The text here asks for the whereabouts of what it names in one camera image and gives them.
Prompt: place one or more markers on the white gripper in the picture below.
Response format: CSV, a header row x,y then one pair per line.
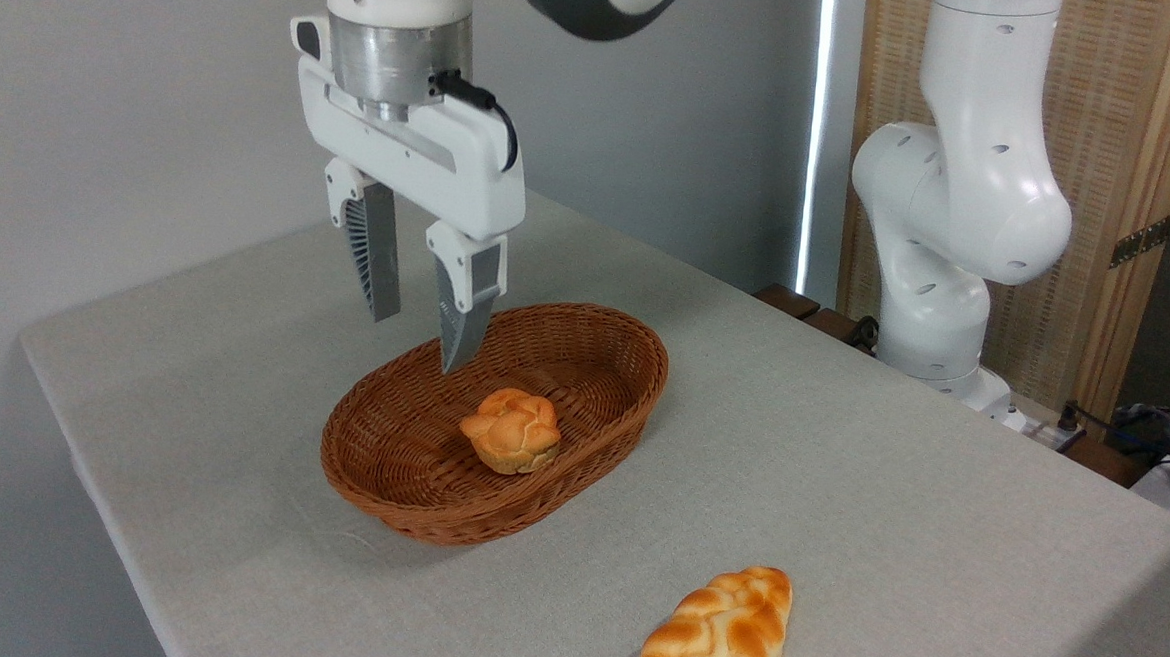
x,y
433,165

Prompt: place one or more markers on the round knotted bread roll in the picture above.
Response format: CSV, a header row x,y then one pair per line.
x,y
512,430

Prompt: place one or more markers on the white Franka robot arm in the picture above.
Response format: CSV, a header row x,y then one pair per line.
x,y
963,188

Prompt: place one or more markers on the brown wicker oval basket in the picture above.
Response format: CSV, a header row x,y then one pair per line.
x,y
398,459

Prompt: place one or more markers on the long braided bread loaf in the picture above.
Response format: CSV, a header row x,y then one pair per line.
x,y
719,636

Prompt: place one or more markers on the dark brown wooden block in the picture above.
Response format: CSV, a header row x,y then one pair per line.
x,y
787,300
831,324

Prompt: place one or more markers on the grey tablecloth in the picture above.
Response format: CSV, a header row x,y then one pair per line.
x,y
837,482

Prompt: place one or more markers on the white power strip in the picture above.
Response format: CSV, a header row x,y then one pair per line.
x,y
1045,433

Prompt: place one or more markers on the metal screen hinge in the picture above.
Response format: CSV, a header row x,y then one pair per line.
x,y
1140,240

